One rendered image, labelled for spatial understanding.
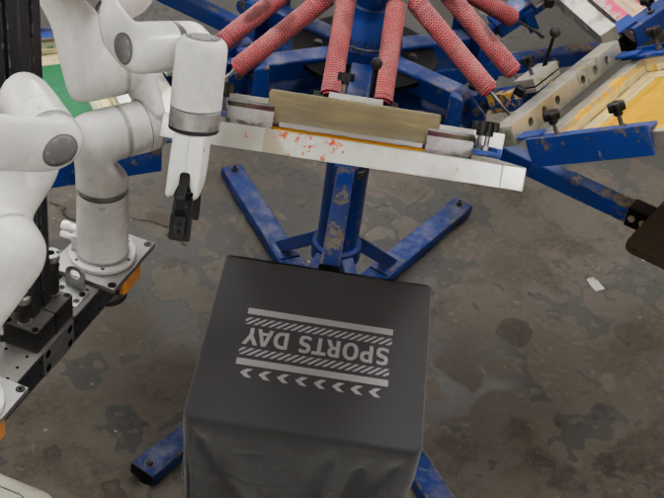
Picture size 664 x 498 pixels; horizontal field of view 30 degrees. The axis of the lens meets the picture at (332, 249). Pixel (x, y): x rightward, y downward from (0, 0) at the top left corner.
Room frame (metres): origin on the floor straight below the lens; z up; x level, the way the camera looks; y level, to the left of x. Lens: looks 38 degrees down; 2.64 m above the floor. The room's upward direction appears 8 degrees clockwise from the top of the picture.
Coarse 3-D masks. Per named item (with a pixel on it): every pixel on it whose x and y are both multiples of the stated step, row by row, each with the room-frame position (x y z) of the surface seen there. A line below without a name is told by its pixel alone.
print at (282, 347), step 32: (256, 320) 1.88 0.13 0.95; (288, 320) 1.89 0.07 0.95; (320, 320) 1.90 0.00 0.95; (256, 352) 1.78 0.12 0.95; (288, 352) 1.80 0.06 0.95; (320, 352) 1.81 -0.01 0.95; (352, 352) 1.82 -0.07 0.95; (384, 352) 1.84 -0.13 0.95; (320, 384) 1.72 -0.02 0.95; (352, 384) 1.73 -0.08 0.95; (384, 384) 1.74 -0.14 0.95
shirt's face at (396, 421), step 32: (224, 288) 1.96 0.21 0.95; (256, 288) 1.98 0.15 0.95; (288, 288) 1.99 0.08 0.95; (320, 288) 2.01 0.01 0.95; (352, 288) 2.02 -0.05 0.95; (384, 288) 2.04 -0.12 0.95; (416, 288) 2.05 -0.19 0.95; (224, 320) 1.86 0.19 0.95; (352, 320) 1.92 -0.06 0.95; (384, 320) 1.93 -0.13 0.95; (416, 320) 1.95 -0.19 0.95; (224, 352) 1.77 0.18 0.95; (416, 352) 1.85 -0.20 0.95; (224, 384) 1.68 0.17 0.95; (256, 384) 1.69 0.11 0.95; (288, 384) 1.71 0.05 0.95; (416, 384) 1.76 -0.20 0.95; (224, 416) 1.60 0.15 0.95; (256, 416) 1.61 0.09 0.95; (288, 416) 1.62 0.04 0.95; (320, 416) 1.64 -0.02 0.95; (352, 416) 1.65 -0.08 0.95; (384, 416) 1.66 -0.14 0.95; (416, 416) 1.67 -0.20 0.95
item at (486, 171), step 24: (168, 120) 1.65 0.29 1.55; (216, 144) 1.63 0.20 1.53; (240, 144) 1.64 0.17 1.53; (264, 144) 1.64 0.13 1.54; (288, 144) 1.64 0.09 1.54; (312, 144) 1.64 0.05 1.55; (336, 144) 1.65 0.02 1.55; (360, 144) 1.65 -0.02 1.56; (384, 168) 1.63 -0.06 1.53; (408, 168) 1.63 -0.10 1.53; (432, 168) 1.64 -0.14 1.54; (456, 168) 1.64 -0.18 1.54; (480, 168) 1.64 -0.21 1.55; (504, 168) 1.64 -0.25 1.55
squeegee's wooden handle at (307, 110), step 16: (272, 96) 2.18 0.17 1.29; (288, 96) 2.18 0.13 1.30; (304, 96) 2.19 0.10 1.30; (320, 96) 2.19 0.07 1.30; (288, 112) 2.17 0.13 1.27; (304, 112) 2.17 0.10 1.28; (320, 112) 2.17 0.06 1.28; (336, 112) 2.17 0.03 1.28; (352, 112) 2.18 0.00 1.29; (368, 112) 2.18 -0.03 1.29; (384, 112) 2.18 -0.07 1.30; (400, 112) 2.18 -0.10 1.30; (416, 112) 2.19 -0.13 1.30; (336, 128) 2.15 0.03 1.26; (352, 128) 2.16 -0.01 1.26; (368, 128) 2.16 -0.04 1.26; (384, 128) 2.16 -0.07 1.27; (400, 128) 2.16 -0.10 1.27; (416, 128) 2.17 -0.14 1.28
